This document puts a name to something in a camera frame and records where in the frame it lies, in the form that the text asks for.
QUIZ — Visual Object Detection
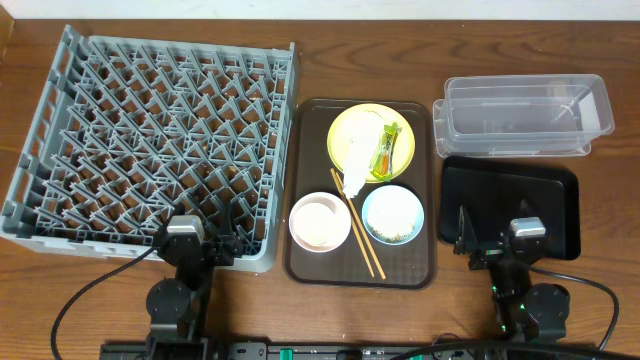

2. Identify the black cable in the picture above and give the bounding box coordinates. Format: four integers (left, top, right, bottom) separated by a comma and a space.
50, 244, 161, 360
529, 266, 621, 351

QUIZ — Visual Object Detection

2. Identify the clear plastic bin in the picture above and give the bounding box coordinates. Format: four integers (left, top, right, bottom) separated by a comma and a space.
432, 74, 615, 158

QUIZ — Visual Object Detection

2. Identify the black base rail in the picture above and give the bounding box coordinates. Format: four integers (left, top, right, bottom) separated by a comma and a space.
98, 342, 628, 360

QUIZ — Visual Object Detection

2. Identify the yellow round plate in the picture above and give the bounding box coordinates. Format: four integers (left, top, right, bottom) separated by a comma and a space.
327, 103, 416, 179

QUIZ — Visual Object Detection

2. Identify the wooden chopstick right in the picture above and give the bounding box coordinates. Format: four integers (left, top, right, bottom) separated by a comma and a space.
346, 197, 387, 280

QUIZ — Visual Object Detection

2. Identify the white napkin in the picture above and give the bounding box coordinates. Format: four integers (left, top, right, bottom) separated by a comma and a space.
343, 110, 385, 198

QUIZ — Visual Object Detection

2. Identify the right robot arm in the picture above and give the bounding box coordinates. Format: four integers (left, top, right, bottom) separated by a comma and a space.
454, 206, 570, 343

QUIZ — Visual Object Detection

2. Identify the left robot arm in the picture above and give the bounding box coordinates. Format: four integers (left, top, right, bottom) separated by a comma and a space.
141, 214, 243, 359

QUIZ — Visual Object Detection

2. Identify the green plastic wrapper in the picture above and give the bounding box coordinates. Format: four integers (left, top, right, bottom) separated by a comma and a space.
370, 122, 401, 182

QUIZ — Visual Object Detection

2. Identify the wooden chopstick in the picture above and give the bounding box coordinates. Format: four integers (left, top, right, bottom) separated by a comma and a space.
346, 197, 387, 280
330, 168, 375, 278

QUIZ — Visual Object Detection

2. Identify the wooden chopstick left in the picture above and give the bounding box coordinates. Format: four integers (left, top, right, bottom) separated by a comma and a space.
330, 168, 375, 278

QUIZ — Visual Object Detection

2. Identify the grey plastic dish rack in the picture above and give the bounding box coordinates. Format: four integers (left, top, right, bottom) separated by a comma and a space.
1, 27, 299, 273

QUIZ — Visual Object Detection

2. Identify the pink bowl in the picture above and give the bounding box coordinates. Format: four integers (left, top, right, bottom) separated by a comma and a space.
289, 192, 352, 253

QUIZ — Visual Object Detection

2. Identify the black waste tray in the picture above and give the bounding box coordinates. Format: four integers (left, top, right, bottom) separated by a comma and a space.
438, 156, 581, 260

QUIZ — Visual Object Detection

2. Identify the light blue bowl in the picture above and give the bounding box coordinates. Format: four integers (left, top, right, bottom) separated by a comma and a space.
361, 185, 425, 246

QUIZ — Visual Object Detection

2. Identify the right black cable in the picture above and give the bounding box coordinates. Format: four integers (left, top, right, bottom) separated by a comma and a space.
529, 266, 621, 351

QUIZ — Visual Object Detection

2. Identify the left black cable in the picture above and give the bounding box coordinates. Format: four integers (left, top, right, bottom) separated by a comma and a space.
50, 244, 161, 360

